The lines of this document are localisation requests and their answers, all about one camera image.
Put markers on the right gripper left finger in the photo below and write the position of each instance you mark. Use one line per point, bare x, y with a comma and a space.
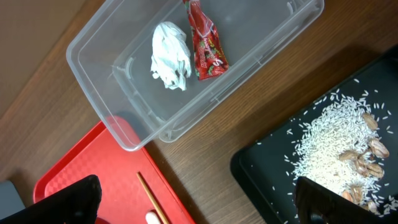
76, 204

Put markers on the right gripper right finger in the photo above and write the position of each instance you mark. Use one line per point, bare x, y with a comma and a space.
316, 204

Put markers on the white tissue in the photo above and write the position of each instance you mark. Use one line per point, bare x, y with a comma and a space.
170, 56

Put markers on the red snack wrapper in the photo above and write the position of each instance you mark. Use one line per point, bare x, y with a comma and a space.
209, 58

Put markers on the red plastic tray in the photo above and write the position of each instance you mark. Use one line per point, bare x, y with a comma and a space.
124, 199

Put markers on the pile of rice and nuts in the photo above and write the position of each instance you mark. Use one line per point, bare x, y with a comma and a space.
347, 142

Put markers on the wooden chopstick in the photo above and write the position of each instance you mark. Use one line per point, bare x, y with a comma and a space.
152, 199

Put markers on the black plastic tray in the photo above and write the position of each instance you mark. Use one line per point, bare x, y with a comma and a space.
266, 170

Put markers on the white plastic fork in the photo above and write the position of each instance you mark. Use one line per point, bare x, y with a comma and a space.
152, 218

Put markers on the clear plastic bin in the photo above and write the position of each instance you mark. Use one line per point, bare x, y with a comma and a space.
111, 60

